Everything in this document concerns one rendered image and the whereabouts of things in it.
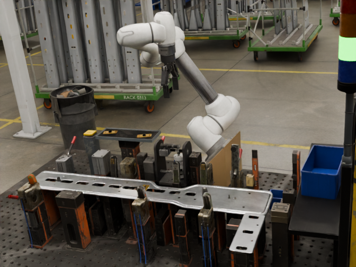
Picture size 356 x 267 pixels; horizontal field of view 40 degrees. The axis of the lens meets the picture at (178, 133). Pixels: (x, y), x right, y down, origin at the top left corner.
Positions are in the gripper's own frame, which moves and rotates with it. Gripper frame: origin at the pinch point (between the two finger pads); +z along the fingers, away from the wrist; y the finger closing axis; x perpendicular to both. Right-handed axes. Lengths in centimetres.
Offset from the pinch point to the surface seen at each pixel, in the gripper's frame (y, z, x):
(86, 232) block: 41, 67, -41
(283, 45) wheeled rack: -599, 118, -35
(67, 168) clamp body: 11, 46, -67
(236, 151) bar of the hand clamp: 9.4, 28.1, 35.9
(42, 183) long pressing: 30, 46, -72
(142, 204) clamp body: 45, 42, -3
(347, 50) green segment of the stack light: 92, -44, 90
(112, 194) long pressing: 33, 46, -26
